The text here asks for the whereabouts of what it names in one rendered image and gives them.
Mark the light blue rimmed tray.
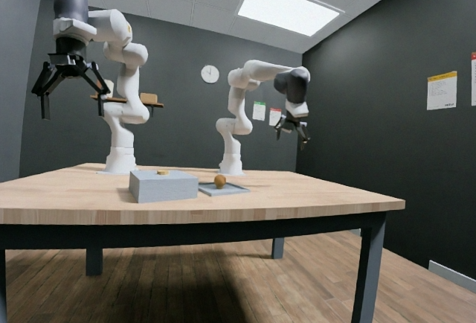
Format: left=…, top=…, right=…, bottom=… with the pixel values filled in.
left=198, top=182, right=251, bottom=196

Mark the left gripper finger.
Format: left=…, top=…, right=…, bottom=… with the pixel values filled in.
left=274, top=115, right=286, bottom=140
left=295, top=122, right=311, bottom=150

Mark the light blue square block with center hole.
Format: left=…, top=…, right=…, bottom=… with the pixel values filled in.
left=129, top=170, right=199, bottom=204

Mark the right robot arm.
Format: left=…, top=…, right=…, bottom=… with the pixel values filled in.
left=54, top=0, right=149, bottom=173

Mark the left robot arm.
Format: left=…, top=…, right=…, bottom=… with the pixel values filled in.
left=216, top=60, right=310, bottom=175

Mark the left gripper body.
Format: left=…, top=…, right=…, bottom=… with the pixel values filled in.
left=286, top=110, right=302, bottom=127

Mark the orange ball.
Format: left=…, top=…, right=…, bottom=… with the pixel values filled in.
left=214, top=174, right=226, bottom=187

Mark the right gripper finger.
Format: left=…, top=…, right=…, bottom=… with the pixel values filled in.
left=31, top=61, right=68, bottom=120
left=71, top=62, right=111, bottom=118

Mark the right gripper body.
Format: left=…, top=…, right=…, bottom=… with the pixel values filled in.
left=56, top=37, right=88, bottom=79

